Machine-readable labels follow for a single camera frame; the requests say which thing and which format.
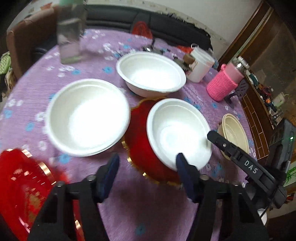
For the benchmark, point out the cream plastic bowl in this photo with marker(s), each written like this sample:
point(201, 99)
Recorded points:
point(232, 130)

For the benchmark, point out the clear bottle green lid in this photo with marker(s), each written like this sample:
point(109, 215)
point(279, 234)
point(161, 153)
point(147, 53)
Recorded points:
point(70, 26)

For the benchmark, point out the brown armchair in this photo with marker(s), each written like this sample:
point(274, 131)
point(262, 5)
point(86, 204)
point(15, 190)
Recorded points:
point(27, 35)

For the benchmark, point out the wooden side cabinet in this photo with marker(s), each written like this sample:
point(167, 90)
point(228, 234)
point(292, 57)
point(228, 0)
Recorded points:
point(259, 122)

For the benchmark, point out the pink knitted sleeve thermos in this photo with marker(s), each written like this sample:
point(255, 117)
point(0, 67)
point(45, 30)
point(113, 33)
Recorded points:
point(227, 79)

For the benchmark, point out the small dark brown-capped bottle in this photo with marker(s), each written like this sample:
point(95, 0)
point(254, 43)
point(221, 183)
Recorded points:
point(187, 61)

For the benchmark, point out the black leather sofa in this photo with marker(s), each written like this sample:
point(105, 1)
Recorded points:
point(173, 31)

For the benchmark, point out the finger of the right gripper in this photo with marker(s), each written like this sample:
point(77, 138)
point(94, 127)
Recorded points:
point(235, 154)

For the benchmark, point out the white paper bowl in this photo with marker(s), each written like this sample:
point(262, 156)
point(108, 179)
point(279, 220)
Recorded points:
point(174, 126)
point(150, 75)
point(87, 117)

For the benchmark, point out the red gold-rimmed plate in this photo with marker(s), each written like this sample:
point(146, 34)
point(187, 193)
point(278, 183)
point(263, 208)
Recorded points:
point(25, 186)
point(139, 152)

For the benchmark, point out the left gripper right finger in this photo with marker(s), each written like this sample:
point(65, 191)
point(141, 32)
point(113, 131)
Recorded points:
point(240, 220)

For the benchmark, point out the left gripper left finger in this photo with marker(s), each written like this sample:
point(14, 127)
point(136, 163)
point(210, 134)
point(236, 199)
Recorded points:
point(55, 220)

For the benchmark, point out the black phone stand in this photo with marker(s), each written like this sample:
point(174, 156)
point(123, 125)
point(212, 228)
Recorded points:
point(240, 91)

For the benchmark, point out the red bag on sofa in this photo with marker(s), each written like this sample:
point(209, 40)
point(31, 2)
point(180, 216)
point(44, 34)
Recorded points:
point(141, 29)

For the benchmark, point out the black motor device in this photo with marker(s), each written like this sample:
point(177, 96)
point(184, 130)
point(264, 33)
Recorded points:
point(152, 49)

